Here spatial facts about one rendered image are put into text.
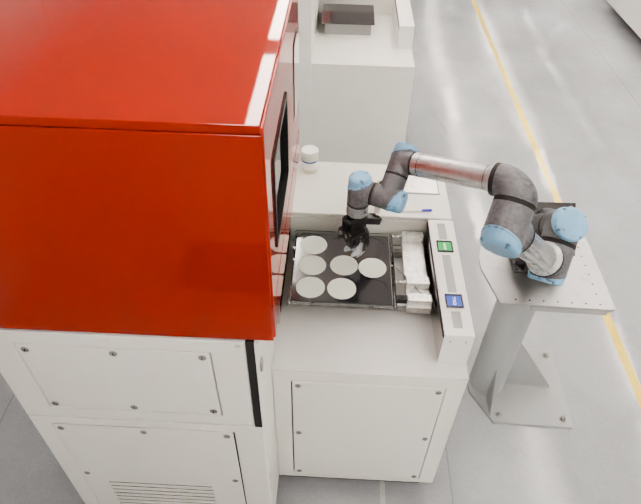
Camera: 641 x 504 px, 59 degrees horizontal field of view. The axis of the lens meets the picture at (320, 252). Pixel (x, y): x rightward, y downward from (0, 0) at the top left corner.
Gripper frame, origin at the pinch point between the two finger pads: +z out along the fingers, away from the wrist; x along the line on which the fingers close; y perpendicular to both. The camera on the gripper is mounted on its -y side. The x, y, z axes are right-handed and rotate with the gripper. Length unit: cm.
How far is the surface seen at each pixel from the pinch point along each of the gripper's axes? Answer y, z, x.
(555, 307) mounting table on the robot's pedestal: -45, 11, 56
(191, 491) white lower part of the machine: 84, 56, 12
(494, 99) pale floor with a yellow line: -289, 92, -138
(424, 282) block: -9.2, 1.2, 24.3
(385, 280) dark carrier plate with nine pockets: 0.2, 1.9, 14.7
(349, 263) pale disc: 4.6, 1.9, 0.6
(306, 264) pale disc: 17.0, 1.9, -8.7
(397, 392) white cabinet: 20, 19, 43
